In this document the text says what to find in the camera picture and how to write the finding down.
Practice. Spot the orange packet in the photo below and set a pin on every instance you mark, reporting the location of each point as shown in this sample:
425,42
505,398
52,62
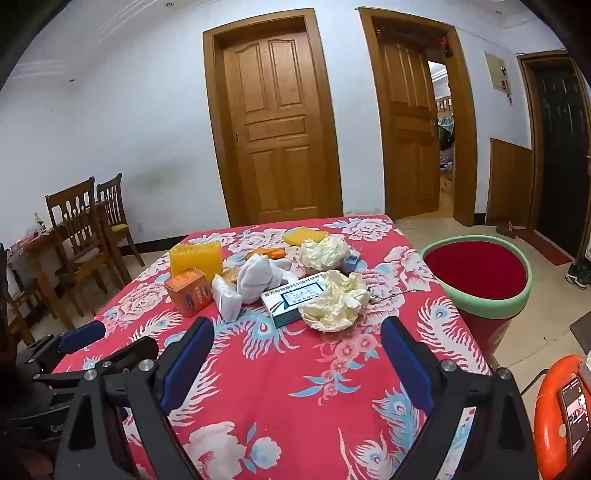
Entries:
272,254

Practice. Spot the red bin with green rim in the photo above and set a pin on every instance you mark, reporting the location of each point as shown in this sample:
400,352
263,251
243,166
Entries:
475,272

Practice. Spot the black smartphone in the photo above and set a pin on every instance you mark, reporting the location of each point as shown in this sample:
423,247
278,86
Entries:
577,410

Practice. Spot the blue and white medicine box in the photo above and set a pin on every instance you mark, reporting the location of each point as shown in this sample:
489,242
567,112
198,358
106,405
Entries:
281,304

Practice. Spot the closed panelled wooden door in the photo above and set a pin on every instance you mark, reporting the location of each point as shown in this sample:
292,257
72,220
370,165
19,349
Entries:
277,115

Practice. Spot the wooden dining table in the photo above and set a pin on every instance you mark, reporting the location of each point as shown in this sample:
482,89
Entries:
39,249

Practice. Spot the low wooden wall cabinet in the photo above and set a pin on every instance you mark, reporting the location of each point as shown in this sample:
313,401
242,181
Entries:
508,184

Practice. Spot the white tissue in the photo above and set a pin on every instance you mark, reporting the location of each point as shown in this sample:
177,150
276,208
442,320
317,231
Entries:
263,277

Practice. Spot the black entrance door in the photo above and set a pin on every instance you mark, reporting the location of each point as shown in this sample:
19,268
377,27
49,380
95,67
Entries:
558,161

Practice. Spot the brown slipper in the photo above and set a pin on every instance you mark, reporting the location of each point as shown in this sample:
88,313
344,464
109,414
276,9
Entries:
505,230

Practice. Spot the red hanging ornament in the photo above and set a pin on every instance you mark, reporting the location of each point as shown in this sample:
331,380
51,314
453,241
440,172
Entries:
445,46

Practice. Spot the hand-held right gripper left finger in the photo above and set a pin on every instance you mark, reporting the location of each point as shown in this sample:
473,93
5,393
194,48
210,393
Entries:
184,364

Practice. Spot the red doormat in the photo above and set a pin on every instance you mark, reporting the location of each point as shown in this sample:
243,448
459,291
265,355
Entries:
545,247

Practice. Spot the open panelled wooden door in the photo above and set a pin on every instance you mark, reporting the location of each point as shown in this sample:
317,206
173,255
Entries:
406,129

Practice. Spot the small blue box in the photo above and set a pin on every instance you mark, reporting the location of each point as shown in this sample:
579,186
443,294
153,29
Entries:
351,264

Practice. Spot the cream plastic bag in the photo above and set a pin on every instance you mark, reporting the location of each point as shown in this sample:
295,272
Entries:
323,251
332,304

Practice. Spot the orange plastic stool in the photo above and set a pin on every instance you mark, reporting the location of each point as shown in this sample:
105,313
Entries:
547,424

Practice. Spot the dark sneaker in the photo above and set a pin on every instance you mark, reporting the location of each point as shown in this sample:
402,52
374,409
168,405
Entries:
579,277

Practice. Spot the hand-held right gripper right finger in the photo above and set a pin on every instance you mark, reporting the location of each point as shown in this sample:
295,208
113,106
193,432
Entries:
408,364

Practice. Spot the beige wall panel box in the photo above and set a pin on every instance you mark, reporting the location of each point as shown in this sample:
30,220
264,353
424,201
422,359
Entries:
496,71

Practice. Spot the red floral tablecloth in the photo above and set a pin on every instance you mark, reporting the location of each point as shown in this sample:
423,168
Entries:
277,369

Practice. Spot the white tissue pack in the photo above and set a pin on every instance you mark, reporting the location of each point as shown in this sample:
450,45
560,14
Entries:
226,297

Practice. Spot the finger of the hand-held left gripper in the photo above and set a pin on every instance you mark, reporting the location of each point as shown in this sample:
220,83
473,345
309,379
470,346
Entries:
134,348
83,334

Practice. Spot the orange cardboard box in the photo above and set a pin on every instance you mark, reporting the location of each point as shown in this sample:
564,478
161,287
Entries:
187,293

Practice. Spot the yellow foam fruit net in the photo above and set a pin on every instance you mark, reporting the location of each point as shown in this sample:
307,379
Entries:
300,236
194,261

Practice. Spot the wooden dining chair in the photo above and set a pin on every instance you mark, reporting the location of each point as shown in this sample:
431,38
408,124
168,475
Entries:
76,217

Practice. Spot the grey floor mat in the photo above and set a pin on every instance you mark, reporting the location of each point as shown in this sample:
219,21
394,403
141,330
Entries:
582,339

